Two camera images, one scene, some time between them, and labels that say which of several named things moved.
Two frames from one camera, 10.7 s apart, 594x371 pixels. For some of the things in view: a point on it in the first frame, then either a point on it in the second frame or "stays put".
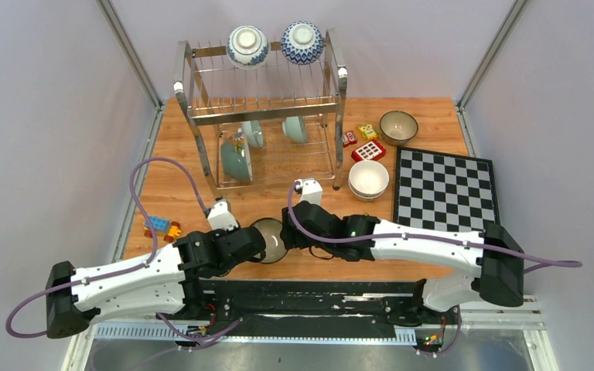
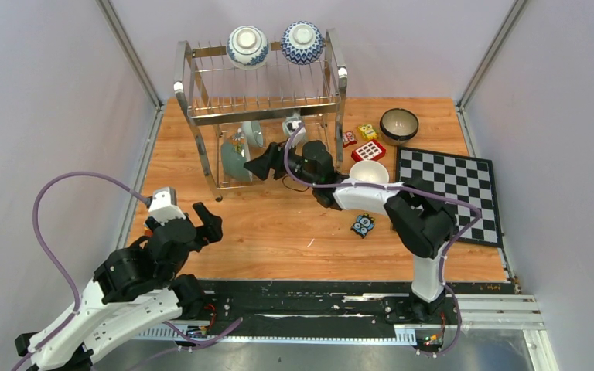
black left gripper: [221, 233] to [211, 231]
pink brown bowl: [397, 127] stays put
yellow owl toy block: [368, 131] stays put
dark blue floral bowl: [275, 250] to [397, 125]
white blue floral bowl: [247, 47] stays put
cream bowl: [368, 179] stays put
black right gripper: [290, 239] to [274, 159]
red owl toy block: [349, 138] stays put
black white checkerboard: [439, 190] stays put
